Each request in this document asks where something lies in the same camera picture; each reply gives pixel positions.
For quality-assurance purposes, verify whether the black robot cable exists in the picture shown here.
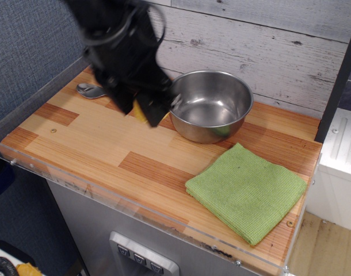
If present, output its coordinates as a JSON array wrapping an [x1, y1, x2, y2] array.
[[148, 5, 167, 55]]

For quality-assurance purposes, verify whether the blue handled metal spoon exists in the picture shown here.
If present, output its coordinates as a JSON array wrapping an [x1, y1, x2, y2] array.
[[76, 83, 106, 99]]

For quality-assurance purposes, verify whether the silver toy fridge cabinet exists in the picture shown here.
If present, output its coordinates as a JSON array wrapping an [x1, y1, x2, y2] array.
[[49, 182, 284, 275]]

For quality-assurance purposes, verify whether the silver dispenser button panel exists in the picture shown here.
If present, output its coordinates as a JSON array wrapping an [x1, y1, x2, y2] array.
[[109, 231, 180, 276]]

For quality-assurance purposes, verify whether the stainless steel bowl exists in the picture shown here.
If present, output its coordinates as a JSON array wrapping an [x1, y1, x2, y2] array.
[[170, 70, 254, 144]]

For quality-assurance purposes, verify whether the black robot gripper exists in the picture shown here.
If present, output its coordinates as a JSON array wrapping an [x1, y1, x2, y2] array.
[[82, 11, 180, 127]]

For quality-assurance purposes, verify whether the white aluminium side block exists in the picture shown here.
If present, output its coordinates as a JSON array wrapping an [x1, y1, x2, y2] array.
[[306, 108, 351, 230]]

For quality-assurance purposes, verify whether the clear acrylic table guard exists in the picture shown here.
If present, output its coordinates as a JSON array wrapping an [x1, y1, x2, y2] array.
[[0, 41, 321, 272]]

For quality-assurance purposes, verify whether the yellow black object bottom left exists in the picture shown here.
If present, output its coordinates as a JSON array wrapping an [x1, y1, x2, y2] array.
[[0, 256, 43, 276]]

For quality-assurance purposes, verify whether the folded green cloth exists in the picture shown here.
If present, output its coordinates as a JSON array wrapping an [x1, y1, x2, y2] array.
[[185, 144, 307, 246]]

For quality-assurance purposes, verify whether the black right upright post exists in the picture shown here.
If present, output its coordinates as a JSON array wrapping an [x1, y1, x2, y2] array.
[[314, 38, 351, 143]]

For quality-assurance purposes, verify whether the yellow toy corn piece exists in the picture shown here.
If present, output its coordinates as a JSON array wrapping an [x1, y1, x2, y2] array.
[[133, 100, 169, 127]]

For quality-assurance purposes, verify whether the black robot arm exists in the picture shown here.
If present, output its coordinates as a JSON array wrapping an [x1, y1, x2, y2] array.
[[65, 1, 180, 127]]

